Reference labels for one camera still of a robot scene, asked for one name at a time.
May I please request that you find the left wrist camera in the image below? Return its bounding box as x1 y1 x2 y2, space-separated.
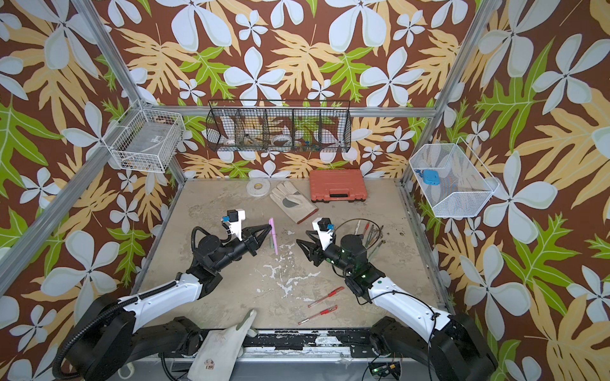
222 209 246 241

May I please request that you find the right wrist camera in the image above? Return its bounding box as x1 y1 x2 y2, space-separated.
312 217 335 250

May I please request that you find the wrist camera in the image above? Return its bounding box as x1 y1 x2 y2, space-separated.
222 209 246 241
312 217 335 250

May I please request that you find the brown pen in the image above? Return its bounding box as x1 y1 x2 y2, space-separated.
371 226 384 247

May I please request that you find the aluminium frame post right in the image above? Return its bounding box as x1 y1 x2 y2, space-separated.
399 0 504 187

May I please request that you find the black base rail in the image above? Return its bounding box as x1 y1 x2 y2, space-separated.
242 328 377 358

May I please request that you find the white wire basket left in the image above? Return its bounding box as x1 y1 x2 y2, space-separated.
105 103 185 173

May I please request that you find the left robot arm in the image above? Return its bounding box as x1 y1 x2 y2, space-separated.
52 224 272 380

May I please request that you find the white wire basket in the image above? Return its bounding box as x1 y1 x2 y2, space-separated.
409 140 500 219
105 103 185 173

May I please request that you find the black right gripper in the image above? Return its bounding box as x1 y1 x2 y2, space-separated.
297 231 357 278

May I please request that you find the dark green pen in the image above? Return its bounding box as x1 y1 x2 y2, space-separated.
365 225 376 248

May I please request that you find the aluminium frame post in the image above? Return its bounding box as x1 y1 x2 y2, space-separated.
73 1 186 185
399 0 504 187

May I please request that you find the white green glove front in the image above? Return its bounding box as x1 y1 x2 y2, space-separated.
187 309 257 381

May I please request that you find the light green pen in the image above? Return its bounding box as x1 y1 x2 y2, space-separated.
368 240 385 260

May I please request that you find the pink pen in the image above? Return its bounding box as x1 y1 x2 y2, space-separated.
268 217 279 256

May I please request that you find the beige work glove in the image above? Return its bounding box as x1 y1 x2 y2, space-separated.
269 181 319 224

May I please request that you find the aluminium frame post left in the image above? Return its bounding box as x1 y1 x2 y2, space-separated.
73 1 186 185

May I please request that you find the black wire basket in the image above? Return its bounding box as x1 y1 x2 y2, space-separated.
204 99 353 152

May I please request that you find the blue object in basket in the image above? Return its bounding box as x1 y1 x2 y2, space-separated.
418 169 441 186

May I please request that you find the white wire basket right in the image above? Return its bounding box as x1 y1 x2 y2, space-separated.
409 140 500 219

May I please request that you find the white tape roll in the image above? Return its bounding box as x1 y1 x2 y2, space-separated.
246 179 271 198

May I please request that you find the red plastic tool case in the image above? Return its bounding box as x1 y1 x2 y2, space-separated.
309 169 368 203

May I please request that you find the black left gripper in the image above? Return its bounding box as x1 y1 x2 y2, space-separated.
213 223 269 274

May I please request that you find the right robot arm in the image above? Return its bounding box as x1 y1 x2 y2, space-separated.
296 230 499 380

